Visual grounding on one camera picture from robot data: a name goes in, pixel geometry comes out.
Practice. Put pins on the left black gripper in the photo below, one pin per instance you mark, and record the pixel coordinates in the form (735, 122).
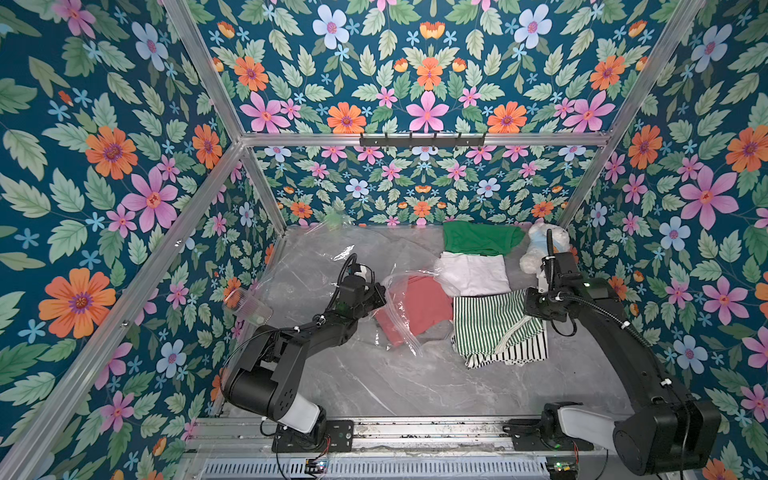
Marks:
(377, 298)

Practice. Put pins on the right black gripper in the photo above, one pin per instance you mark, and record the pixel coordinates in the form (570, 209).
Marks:
(552, 263)

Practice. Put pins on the clear plastic vacuum bag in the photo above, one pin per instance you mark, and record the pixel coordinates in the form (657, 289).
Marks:
(301, 282)

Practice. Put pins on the red garment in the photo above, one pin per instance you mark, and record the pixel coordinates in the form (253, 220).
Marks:
(416, 310)

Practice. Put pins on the green white striped garment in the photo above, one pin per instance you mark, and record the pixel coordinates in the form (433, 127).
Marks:
(492, 324)

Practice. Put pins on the green t-shirt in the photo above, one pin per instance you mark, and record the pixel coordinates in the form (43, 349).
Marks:
(481, 239)

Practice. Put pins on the black white striped garment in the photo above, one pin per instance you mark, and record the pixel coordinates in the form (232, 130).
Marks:
(532, 350)

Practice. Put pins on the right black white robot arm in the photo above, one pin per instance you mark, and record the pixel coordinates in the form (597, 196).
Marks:
(669, 430)

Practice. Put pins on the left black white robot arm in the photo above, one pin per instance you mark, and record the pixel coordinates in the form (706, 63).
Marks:
(265, 379)

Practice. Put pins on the white teddy bear blue shirt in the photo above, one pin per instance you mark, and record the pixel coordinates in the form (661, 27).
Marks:
(534, 252)

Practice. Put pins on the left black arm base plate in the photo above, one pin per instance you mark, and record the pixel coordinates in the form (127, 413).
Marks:
(329, 436)

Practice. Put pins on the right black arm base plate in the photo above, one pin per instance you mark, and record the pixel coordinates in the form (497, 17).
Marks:
(528, 435)

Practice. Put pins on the black wall hook rail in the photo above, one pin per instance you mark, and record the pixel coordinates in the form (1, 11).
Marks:
(445, 141)

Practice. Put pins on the white slotted cable duct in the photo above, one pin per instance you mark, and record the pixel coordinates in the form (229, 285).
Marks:
(379, 468)

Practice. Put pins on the aluminium front rail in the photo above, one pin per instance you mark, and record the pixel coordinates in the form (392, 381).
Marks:
(409, 435)

